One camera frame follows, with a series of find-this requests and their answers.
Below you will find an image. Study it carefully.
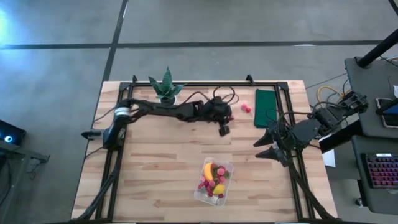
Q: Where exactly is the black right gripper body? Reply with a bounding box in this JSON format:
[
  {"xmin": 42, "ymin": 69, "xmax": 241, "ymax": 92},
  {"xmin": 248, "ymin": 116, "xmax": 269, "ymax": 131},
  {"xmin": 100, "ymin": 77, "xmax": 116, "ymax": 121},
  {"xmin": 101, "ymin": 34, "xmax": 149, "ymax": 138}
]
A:
[{"xmin": 267, "ymin": 121, "xmax": 300, "ymax": 168}]

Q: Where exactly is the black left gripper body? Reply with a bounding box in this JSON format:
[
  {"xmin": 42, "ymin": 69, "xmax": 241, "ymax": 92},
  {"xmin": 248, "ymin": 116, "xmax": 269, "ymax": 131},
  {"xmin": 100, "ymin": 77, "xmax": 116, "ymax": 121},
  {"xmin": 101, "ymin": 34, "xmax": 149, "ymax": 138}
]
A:
[{"xmin": 200, "ymin": 96, "xmax": 233, "ymax": 126}]

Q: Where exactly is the yellow toy banana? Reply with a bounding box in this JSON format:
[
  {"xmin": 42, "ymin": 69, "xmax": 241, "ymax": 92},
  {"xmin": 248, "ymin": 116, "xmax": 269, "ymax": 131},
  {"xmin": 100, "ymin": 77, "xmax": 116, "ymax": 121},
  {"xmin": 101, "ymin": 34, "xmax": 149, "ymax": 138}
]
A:
[{"xmin": 203, "ymin": 162, "xmax": 215, "ymax": 182}]

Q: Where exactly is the clear plastic tupperware container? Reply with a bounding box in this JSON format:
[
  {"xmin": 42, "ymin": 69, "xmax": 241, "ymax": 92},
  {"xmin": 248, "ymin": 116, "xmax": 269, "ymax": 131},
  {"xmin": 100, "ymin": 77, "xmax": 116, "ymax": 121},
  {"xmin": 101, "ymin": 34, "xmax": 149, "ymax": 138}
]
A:
[{"xmin": 193, "ymin": 157, "xmax": 234, "ymax": 207}]

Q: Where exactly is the green folded cloth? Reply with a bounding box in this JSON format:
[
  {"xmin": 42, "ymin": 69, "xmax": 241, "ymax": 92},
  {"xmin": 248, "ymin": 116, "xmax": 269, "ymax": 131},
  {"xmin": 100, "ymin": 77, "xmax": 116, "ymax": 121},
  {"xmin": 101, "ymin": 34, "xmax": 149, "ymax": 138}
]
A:
[{"xmin": 253, "ymin": 88, "xmax": 279, "ymax": 129}]

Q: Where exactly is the white paper sheet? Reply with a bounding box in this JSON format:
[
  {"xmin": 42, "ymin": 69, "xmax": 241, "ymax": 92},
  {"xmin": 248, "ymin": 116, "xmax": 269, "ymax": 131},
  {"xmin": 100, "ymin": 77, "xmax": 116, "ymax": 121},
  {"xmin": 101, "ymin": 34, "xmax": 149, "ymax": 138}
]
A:
[{"xmin": 322, "ymin": 149, "xmax": 336, "ymax": 168}]

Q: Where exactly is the black equipment box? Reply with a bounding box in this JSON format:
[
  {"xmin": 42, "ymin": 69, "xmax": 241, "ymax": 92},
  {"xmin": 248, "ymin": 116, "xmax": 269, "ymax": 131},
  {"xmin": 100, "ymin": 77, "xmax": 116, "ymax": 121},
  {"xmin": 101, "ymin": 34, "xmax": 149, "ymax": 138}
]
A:
[{"xmin": 318, "ymin": 127, "xmax": 363, "ymax": 154}]

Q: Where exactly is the potted snake plant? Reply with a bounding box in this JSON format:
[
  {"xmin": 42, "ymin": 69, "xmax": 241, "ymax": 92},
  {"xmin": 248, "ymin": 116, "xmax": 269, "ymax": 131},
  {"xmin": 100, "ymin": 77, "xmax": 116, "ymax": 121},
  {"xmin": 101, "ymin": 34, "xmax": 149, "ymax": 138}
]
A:
[{"xmin": 148, "ymin": 66, "xmax": 187, "ymax": 106}]

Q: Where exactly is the tablet in tan case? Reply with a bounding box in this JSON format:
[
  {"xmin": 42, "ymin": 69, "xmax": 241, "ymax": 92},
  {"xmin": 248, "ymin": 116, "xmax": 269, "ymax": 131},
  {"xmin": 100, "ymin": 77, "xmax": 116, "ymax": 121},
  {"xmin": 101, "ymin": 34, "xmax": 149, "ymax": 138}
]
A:
[{"xmin": 375, "ymin": 96, "xmax": 398, "ymax": 129}]

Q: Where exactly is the backlit black keyboard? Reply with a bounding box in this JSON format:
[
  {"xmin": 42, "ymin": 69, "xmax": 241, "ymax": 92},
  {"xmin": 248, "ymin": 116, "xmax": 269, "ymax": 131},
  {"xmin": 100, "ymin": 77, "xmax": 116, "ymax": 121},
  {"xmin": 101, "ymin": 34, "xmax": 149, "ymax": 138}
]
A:
[{"xmin": 360, "ymin": 152, "xmax": 398, "ymax": 190}]

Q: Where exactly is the grey keyboard desk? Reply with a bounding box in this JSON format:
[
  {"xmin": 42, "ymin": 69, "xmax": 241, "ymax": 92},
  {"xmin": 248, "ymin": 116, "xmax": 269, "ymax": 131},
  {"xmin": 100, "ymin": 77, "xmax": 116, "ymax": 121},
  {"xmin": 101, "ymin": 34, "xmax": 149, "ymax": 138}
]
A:
[{"xmin": 351, "ymin": 135, "xmax": 398, "ymax": 216}]

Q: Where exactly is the black pole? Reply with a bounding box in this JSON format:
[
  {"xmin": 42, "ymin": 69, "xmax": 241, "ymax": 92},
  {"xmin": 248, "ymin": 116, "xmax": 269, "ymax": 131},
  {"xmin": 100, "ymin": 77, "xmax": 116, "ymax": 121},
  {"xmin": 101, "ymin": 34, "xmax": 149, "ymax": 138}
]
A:
[{"xmin": 356, "ymin": 29, "xmax": 398, "ymax": 68}]

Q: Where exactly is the black metal stand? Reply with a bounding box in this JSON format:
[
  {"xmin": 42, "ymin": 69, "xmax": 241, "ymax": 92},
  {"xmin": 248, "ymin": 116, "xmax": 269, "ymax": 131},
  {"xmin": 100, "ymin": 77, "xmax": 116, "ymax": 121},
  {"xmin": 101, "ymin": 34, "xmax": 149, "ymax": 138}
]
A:
[{"xmin": 0, "ymin": 141, "xmax": 50, "ymax": 223}]

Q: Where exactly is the black device, blue light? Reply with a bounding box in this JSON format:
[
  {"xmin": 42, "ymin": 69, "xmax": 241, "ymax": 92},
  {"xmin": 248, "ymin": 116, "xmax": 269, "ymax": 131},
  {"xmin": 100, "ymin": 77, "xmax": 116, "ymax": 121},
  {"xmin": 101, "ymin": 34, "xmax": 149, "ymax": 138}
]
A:
[{"xmin": 0, "ymin": 119, "xmax": 27, "ymax": 146}]

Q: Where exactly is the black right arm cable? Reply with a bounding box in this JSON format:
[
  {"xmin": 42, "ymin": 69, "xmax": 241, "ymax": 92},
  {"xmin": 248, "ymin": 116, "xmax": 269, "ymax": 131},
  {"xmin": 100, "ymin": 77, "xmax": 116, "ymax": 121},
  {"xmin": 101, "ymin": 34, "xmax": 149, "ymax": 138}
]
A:
[{"xmin": 265, "ymin": 101, "xmax": 330, "ymax": 133}]

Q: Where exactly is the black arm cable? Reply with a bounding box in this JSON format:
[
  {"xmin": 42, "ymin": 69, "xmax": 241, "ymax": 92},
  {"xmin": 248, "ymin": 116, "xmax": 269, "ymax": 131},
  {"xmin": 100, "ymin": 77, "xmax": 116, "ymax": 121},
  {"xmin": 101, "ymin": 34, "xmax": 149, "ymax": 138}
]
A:
[
  {"xmin": 265, "ymin": 101, "xmax": 330, "ymax": 133},
  {"xmin": 183, "ymin": 85, "xmax": 240, "ymax": 107}
]

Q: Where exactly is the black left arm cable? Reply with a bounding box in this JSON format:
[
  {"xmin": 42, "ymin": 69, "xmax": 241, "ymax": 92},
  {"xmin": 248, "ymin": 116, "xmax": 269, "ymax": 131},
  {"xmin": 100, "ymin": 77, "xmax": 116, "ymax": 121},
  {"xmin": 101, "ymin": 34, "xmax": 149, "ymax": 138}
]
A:
[{"xmin": 183, "ymin": 85, "xmax": 240, "ymax": 107}]

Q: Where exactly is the black metal table frame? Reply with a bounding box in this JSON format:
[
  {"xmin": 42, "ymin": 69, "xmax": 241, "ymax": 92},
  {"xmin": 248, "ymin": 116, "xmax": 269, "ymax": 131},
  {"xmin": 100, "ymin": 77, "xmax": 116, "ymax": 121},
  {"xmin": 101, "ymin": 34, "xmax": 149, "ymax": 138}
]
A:
[{"xmin": 70, "ymin": 73, "xmax": 338, "ymax": 223}]

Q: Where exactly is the yellow cable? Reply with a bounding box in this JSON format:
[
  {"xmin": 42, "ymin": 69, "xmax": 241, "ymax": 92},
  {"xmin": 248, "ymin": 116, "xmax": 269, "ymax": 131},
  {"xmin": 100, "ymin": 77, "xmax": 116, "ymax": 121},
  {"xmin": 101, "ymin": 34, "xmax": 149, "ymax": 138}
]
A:
[{"xmin": 317, "ymin": 85, "xmax": 346, "ymax": 104}]

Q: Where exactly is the black clamp bracket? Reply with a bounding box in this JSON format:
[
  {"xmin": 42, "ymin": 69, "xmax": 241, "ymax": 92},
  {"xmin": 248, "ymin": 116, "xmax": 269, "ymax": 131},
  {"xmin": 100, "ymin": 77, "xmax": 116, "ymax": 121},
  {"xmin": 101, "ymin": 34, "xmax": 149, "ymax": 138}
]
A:
[{"xmin": 81, "ymin": 129, "xmax": 103, "ymax": 141}]

